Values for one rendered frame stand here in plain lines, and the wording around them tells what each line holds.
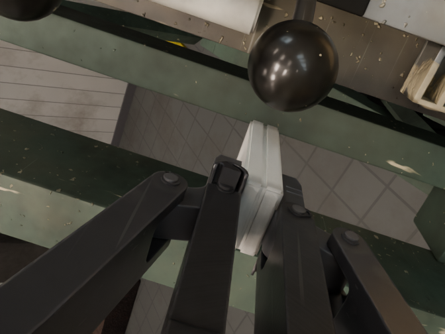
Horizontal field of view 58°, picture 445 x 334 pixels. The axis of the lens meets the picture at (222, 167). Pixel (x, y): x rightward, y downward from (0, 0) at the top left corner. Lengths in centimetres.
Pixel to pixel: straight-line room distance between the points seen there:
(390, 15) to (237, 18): 10
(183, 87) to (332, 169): 161
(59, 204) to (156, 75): 14
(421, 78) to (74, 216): 28
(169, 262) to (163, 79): 17
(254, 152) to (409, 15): 16
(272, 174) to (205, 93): 24
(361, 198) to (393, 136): 147
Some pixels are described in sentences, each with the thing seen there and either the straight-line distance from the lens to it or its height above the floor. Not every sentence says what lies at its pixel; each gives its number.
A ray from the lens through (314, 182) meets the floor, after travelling 202.
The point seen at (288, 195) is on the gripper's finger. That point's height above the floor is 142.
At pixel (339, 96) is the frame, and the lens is 95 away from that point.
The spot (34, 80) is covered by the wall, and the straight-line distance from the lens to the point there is 354.
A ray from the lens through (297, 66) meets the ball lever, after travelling 16.
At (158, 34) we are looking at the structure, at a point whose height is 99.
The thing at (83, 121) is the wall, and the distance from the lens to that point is 383.
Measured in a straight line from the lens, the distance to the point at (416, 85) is 32.
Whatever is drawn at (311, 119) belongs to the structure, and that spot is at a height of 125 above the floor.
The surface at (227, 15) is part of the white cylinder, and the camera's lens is 29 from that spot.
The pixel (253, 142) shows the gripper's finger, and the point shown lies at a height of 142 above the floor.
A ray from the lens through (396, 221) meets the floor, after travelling 179.
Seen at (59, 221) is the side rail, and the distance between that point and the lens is 36.
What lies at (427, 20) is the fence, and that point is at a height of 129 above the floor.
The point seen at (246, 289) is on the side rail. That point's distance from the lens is 35.
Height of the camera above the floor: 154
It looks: 37 degrees down
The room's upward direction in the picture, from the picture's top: 91 degrees counter-clockwise
